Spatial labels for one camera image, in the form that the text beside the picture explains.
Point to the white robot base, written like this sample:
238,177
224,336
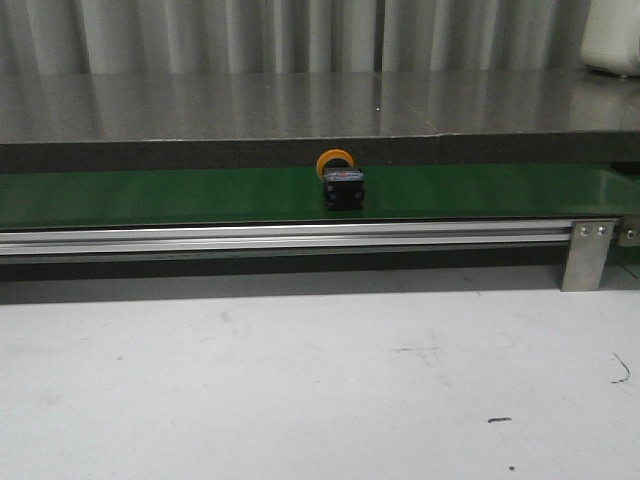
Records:
610,39

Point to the yellow black push button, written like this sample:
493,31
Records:
342,180

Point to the dark glossy raised platform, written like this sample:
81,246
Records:
110,122

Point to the green conveyor belt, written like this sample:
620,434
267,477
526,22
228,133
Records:
190,197

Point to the grey pleated curtain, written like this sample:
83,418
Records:
179,37

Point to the aluminium conveyor side rail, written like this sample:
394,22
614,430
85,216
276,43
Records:
281,236

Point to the steel conveyor support bracket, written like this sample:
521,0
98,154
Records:
588,251

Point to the metal end bracket with bolt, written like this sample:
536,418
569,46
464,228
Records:
629,231

